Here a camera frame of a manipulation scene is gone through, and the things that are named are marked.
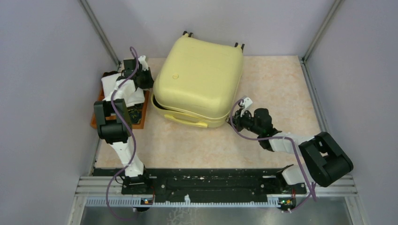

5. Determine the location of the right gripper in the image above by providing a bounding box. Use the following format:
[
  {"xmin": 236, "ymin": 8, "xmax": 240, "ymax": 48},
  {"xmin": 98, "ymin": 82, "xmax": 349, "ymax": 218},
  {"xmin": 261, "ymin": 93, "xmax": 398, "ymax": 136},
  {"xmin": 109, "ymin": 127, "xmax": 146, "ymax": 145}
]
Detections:
[{"xmin": 225, "ymin": 107, "xmax": 262, "ymax": 135}]

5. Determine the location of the yellow hard-shell suitcase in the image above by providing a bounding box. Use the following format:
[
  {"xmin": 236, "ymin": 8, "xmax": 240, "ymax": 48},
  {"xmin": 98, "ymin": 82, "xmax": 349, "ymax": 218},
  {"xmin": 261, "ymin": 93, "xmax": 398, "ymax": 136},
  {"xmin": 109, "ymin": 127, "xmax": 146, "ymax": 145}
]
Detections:
[{"xmin": 151, "ymin": 31, "xmax": 245, "ymax": 128}]

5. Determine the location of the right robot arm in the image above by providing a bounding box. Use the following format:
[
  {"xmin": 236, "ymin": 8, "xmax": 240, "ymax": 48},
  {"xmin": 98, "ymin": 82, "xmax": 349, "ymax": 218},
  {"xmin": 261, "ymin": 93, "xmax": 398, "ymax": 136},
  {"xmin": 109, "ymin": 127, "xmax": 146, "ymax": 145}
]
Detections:
[{"xmin": 228, "ymin": 108, "xmax": 354, "ymax": 193}]

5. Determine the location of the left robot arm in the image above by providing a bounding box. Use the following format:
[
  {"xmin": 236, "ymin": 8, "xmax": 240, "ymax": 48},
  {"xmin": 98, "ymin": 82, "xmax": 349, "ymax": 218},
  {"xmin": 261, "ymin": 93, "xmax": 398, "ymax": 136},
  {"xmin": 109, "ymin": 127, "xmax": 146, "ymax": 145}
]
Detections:
[{"xmin": 93, "ymin": 55, "xmax": 153, "ymax": 194}]

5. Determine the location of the dark round patterned item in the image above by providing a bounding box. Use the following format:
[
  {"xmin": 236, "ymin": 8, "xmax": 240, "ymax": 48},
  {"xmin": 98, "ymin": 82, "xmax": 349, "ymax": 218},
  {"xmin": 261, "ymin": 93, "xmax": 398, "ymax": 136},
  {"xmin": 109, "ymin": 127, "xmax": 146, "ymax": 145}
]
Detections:
[{"xmin": 128, "ymin": 107, "xmax": 142, "ymax": 124}]

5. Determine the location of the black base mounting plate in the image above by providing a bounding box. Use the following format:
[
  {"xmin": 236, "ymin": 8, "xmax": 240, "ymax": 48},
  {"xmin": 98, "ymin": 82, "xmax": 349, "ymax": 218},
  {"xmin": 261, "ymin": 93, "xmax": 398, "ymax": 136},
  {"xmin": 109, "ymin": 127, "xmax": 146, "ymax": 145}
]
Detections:
[{"xmin": 92, "ymin": 167, "xmax": 339, "ymax": 212}]

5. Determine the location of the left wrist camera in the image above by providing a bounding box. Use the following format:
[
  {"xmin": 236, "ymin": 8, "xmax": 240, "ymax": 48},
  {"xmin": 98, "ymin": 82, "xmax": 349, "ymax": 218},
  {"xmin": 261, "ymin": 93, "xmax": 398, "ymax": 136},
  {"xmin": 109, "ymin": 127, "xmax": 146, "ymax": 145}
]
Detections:
[{"xmin": 138, "ymin": 55, "xmax": 149, "ymax": 71}]

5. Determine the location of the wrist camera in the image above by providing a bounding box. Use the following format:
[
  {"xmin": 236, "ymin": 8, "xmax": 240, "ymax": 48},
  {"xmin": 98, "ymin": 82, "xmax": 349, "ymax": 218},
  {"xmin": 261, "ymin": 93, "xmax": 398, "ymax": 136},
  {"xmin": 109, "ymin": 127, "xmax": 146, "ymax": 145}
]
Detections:
[
  {"xmin": 138, "ymin": 55, "xmax": 149, "ymax": 71},
  {"xmin": 239, "ymin": 97, "xmax": 253, "ymax": 114}
]

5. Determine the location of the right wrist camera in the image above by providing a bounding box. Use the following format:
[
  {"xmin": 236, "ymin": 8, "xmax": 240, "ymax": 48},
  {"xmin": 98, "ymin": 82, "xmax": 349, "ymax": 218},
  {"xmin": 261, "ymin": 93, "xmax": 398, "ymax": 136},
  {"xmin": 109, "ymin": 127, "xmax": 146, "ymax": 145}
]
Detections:
[{"xmin": 239, "ymin": 97, "xmax": 253, "ymax": 114}]

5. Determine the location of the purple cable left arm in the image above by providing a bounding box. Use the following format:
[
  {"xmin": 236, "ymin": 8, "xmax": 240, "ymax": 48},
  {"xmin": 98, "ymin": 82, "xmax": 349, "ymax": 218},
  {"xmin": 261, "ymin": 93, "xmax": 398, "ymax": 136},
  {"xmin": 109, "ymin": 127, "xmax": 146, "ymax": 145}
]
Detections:
[{"xmin": 106, "ymin": 46, "xmax": 139, "ymax": 222}]

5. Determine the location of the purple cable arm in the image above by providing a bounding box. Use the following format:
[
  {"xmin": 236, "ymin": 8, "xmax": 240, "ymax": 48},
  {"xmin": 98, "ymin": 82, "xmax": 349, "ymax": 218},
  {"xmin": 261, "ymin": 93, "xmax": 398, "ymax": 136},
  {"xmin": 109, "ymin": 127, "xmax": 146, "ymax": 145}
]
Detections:
[
  {"xmin": 106, "ymin": 46, "xmax": 139, "ymax": 222},
  {"xmin": 228, "ymin": 98, "xmax": 318, "ymax": 214}
]

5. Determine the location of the left corner aluminium post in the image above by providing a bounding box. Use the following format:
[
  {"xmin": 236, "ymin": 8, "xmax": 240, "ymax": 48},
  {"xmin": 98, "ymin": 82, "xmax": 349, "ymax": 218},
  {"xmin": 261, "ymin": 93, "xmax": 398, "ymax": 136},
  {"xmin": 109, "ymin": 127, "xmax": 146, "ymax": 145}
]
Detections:
[{"xmin": 78, "ymin": 0, "xmax": 121, "ymax": 66}]

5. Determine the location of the corner aluminium post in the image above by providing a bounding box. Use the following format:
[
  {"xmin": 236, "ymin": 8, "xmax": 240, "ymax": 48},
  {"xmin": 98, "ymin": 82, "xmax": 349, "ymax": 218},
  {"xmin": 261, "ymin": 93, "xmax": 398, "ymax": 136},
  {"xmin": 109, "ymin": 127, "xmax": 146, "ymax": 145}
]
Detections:
[
  {"xmin": 301, "ymin": 0, "xmax": 344, "ymax": 64},
  {"xmin": 78, "ymin": 0, "xmax": 121, "ymax": 66}
]

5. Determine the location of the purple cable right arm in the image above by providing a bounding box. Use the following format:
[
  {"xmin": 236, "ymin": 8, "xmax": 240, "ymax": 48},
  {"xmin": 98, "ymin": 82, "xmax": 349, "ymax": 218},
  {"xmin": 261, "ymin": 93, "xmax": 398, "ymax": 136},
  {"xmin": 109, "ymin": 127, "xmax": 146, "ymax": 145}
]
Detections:
[{"xmin": 228, "ymin": 98, "xmax": 318, "ymax": 214}]

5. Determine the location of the aluminium rail frame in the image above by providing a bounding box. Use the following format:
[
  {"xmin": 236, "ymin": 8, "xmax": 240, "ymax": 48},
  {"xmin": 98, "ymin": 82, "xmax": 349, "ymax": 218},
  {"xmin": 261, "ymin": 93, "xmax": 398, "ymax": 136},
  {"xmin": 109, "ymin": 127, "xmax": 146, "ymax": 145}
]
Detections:
[{"xmin": 66, "ymin": 56, "xmax": 371, "ymax": 225}]

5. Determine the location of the right corner aluminium post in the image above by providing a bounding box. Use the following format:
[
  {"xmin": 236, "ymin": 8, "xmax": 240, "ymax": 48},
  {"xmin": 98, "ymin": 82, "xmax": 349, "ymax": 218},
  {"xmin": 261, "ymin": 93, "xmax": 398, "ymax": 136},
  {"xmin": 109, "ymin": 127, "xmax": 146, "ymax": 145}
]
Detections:
[{"xmin": 301, "ymin": 0, "xmax": 344, "ymax": 64}]

